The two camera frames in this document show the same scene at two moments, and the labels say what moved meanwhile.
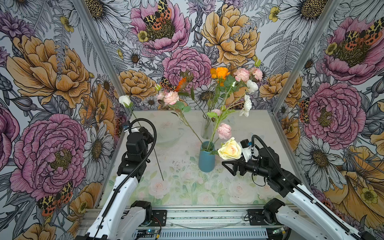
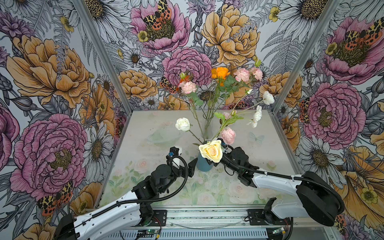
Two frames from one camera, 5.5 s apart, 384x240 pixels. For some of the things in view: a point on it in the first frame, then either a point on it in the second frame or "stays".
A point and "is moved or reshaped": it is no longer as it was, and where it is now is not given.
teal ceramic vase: (206, 161) stays
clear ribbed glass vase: (207, 127) stays
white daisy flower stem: (252, 86) to (253, 113)
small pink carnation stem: (224, 132) is moved or reshaped
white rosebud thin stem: (125, 101) to (183, 124)
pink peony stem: (170, 97) to (190, 88)
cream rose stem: (231, 150) is moved or reshaped
